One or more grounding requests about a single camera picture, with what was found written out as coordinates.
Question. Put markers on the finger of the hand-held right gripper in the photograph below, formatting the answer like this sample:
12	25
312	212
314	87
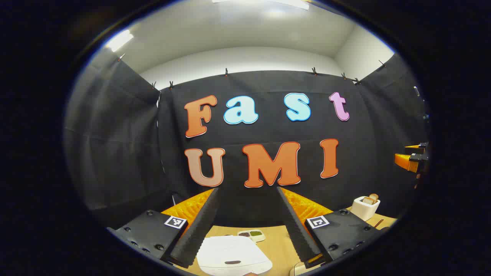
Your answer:
414	147
404	163

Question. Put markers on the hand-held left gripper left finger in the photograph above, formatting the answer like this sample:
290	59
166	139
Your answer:
199	230

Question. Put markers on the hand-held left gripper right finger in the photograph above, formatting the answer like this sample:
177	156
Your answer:
299	234

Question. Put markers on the white rice cooker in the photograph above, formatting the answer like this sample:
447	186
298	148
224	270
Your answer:
230	251

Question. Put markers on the white divided bean dish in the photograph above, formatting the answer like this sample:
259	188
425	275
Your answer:
251	234

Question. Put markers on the toasted bread slices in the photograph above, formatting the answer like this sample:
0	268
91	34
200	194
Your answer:
371	199

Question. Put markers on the white toaster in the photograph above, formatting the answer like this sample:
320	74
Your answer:
364	210

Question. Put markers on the black backdrop cloth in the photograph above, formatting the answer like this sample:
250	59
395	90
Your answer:
115	134

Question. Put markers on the ceiling light panel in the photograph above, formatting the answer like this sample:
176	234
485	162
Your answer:
119	40
284	3

